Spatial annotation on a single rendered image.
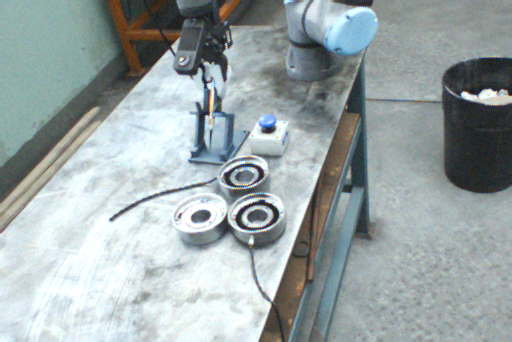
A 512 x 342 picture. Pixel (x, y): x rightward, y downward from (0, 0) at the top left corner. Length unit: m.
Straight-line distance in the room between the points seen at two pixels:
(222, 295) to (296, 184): 0.30
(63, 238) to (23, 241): 0.08
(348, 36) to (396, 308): 0.97
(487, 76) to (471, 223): 0.57
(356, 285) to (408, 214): 0.40
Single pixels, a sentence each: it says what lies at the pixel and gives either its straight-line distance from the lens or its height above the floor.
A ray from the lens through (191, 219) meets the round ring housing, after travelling 1.05.
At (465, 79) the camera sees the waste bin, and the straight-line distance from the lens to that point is 2.29.
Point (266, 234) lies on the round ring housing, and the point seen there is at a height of 0.83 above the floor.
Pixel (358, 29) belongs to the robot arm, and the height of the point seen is 0.98.
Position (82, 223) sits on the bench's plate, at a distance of 1.17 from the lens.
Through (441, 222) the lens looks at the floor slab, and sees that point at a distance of 2.16.
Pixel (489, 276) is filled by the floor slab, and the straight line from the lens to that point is 2.01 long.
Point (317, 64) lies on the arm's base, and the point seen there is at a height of 0.84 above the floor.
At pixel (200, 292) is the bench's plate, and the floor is 0.80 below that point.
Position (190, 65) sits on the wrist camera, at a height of 1.04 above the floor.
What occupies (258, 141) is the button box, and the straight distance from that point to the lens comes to 1.17.
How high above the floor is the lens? 1.51
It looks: 38 degrees down
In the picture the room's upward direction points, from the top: 11 degrees counter-clockwise
